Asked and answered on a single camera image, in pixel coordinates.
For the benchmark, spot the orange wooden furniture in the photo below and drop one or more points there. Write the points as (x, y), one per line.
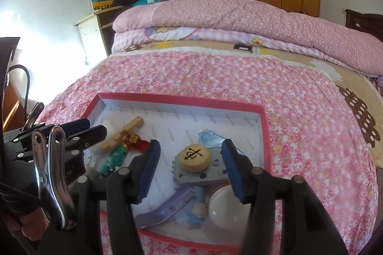
(10, 111)

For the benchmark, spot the clear blue plastic dispenser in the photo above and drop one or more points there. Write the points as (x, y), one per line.
(209, 138)

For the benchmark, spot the folded pink quilt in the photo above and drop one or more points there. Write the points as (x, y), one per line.
(239, 18)

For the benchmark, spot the wooden puzzle piece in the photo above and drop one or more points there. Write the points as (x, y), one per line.
(125, 131)

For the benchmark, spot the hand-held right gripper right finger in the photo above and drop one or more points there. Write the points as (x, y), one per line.
(235, 171)

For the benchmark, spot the grey perforated block toy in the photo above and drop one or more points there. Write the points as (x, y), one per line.
(191, 178)

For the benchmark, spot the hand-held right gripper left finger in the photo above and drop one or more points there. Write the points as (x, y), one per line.
(149, 171)

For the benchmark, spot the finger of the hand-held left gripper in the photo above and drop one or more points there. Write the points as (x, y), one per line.
(89, 137)
(77, 125)

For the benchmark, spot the red cardboard box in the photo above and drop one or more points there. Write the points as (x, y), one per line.
(185, 123)

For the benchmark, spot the pink flowered bedsheet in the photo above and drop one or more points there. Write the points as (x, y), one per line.
(209, 75)

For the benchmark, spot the green and red toy figure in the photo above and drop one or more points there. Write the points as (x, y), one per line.
(118, 157)

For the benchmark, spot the dark wooden headboard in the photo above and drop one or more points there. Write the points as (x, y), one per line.
(365, 23)

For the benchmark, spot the brown cartoon blanket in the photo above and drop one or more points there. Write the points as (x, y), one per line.
(359, 105)

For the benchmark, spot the white bedside cabinet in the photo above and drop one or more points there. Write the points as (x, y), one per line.
(89, 39)

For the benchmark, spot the round wooden chess piece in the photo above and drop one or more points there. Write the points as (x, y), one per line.
(194, 157)

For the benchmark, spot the silver metal spring clamp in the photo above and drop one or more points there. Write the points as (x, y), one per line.
(55, 177)

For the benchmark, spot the person's left hand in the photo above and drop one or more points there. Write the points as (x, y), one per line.
(34, 225)

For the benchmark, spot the white earbuds case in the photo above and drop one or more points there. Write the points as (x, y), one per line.
(110, 127)

